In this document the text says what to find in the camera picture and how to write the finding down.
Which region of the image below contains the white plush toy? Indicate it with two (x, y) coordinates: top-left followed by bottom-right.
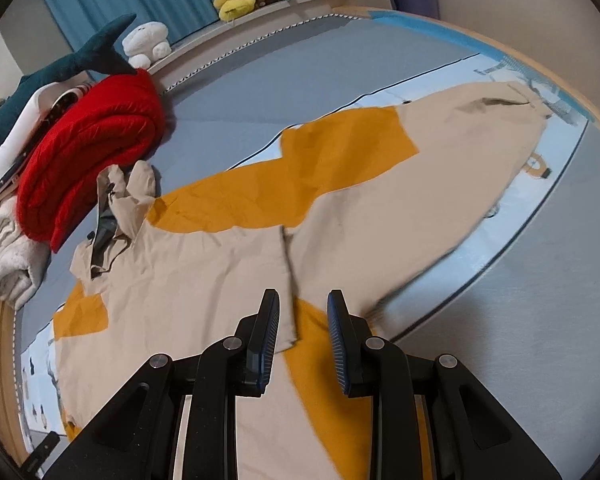
(121, 21), (172, 68)

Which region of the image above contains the white folded blanket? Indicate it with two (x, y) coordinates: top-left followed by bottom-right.
(0, 195), (51, 311)

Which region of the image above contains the white window ledge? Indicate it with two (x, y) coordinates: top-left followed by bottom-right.
(145, 0), (363, 76)

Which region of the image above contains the teal shark plush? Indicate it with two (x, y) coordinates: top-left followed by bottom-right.
(0, 13), (138, 148)

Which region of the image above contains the beige and orange garment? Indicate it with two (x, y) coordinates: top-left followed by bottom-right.
(52, 80), (553, 480)

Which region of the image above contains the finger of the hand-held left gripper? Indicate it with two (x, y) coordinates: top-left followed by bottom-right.
(21, 431), (60, 479)

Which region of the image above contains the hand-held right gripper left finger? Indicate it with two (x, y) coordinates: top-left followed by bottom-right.
(42, 288), (281, 480)

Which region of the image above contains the printed grey blue bed sheet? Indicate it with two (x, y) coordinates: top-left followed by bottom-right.
(12, 7), (600, 456)

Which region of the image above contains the red quilt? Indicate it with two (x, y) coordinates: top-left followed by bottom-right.
(17, 67), (167, 253)

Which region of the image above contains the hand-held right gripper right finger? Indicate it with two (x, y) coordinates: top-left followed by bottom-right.
(327, 289), (563, 480)

